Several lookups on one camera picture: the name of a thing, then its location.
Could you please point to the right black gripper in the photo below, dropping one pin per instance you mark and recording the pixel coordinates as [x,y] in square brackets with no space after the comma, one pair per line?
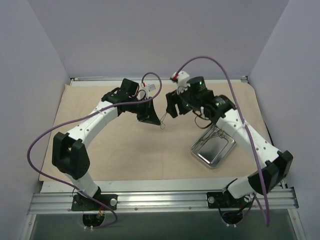
[178,103]

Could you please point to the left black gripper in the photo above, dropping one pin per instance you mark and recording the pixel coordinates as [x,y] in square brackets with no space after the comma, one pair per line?
[144,110]

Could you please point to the beige cloth wrap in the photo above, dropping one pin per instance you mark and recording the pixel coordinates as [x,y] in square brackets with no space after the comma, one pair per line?
[129,150]

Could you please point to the steel surgical scissors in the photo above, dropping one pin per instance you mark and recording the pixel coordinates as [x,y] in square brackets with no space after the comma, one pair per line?
[213,132]

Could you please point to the metal instrument tray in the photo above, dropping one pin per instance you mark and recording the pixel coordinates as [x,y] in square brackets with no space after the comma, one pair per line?
[211,153]

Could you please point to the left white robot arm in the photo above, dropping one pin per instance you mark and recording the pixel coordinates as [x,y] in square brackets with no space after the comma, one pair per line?
[69,150]

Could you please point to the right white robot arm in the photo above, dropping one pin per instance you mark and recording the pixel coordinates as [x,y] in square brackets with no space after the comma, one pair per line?
[273,165]

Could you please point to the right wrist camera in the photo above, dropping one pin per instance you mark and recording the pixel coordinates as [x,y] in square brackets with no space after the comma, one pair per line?
[186,83]

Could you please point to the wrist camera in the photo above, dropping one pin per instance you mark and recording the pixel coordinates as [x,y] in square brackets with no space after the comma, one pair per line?
[186,83]
[147,87]

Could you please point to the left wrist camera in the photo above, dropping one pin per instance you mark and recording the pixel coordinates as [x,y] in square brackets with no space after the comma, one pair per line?
[147,87]

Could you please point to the back aluminium rail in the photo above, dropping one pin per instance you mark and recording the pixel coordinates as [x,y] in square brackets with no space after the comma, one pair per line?
[88,78]

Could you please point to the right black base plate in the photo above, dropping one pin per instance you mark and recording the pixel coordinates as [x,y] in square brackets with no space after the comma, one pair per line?
[224,200]

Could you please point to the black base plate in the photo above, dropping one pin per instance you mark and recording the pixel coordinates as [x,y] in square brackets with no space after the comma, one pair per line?
[83,204]
[224,200]

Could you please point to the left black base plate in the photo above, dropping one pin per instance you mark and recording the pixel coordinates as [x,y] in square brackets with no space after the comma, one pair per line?
[83,204]

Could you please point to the front aluminium rail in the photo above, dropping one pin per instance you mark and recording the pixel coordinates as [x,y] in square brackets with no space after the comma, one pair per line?
[128,202]

